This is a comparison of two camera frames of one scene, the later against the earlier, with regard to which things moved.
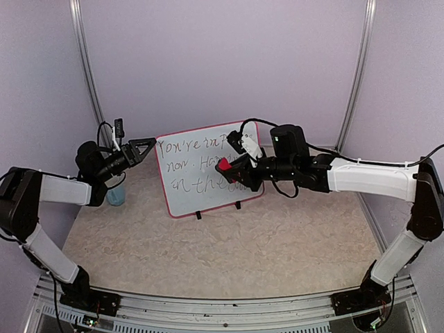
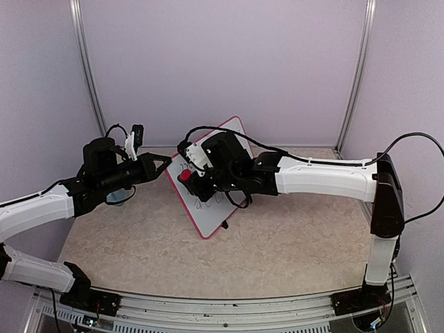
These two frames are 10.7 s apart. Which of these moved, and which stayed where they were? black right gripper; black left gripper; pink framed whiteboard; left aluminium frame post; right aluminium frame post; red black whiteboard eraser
Moved: red black whiteboard eraser; pink framed whiteboard; black right gripper; black left gripper
Stayed: left aluminium frame post; right aluminium frame post
